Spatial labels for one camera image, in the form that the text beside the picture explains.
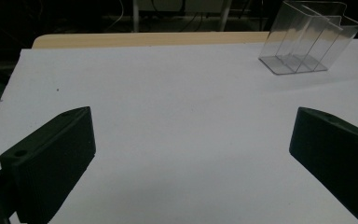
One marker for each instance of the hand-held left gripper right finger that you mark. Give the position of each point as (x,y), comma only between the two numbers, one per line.
(335,152)

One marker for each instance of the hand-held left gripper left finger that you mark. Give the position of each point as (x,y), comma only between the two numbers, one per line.
(49,165)

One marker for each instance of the clear plastic compartment holder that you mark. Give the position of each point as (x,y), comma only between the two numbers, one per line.
(304,40)

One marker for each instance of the white metal stand leg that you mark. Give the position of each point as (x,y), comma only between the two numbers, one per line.
(225,14)
(135,15)

